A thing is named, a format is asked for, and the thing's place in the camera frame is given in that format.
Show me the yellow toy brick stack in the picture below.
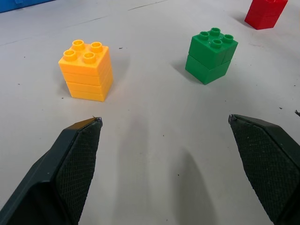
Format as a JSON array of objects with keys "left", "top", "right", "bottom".
[{"left": 58, "top": 39, "right": 114, "bottom": 103}]

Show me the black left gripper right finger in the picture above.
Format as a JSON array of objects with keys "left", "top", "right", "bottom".
[{"left": 227, "top": 113, "right": 300, "bottom": 225}]

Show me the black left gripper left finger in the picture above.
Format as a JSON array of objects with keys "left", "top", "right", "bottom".
[{"left": 0, "top": 116, "right": 104, "bottom": 225}]

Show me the blue object at table edge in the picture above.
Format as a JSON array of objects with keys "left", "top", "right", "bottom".
[{"left": 0, "top": 0, "right": 42, "bottom": 14}]

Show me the green toy brick stack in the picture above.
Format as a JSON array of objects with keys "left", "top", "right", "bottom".
[{"left": 185, "top": 27, "right": 239, "bottom": 86}]

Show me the red toy brick stack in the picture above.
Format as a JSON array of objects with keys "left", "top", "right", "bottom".
[{"left": 244, "top": 0, "right": 289, "bottom": 30}]

